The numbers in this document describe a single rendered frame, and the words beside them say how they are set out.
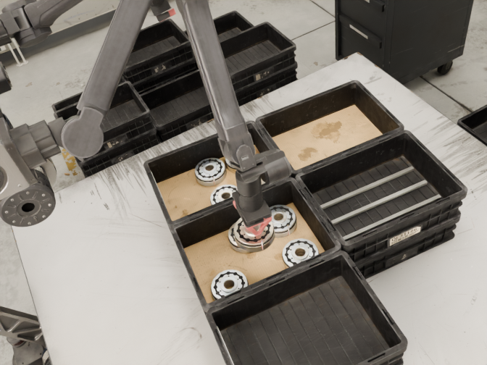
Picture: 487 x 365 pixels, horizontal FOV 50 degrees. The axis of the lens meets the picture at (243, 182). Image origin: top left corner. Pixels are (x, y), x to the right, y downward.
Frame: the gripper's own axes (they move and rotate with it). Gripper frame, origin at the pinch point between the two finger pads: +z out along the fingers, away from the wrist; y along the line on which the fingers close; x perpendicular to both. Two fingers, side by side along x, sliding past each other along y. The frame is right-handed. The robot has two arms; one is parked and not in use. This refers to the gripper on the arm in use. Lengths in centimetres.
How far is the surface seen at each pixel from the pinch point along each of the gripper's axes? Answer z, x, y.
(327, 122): 20, -46, 46
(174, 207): 23.1, 15.0, 35.1
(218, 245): 22.4, 7.3, 14.4
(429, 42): 66, -152, 122
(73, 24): 101, 26, 315
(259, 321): 22.0, 6.2, -13.8
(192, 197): 22.8, 8.4, 36.3
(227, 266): 22.2, 7.6, 6.2
